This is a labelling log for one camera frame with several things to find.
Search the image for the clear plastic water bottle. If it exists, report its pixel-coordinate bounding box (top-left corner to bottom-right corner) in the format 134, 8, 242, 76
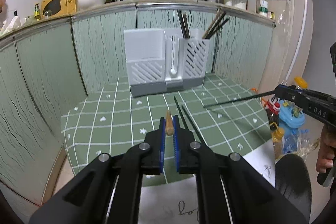
282, 129, 310, 154

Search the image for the dark sauce bottle red cap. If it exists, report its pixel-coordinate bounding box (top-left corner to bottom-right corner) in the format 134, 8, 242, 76
265, 96, 281, 131

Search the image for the green checked table mat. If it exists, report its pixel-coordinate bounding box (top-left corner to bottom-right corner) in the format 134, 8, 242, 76
61, 74, 275, 186

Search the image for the yellow lid oil bottle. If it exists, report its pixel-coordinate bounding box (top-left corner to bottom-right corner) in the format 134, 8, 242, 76
294, 76, 308, 89

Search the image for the dark green chopstick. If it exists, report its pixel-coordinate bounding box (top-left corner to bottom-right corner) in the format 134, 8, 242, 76
182, 106, 206, 144
173, 96, 189, 130
203, 90, 275, 108
177, 10, 187, 39

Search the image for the yellow microwave oven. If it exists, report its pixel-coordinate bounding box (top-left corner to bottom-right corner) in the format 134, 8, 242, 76
41, 0, 77, 17

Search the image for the green glass bottle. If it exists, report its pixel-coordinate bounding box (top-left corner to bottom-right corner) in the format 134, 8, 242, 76
34, 3, 41, 21

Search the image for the white plastic utensil holder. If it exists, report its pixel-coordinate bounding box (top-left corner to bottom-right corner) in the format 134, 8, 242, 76
123, 28, 210, 97

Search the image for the blue plastic container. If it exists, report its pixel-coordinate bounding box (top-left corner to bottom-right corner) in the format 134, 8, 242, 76
279, 100, 306, 140

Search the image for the right hand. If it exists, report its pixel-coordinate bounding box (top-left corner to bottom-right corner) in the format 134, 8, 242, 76
316, 125, 335, 173

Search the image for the green label white bottle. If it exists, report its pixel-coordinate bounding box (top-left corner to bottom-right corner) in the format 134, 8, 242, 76
259, 0, 268, 18

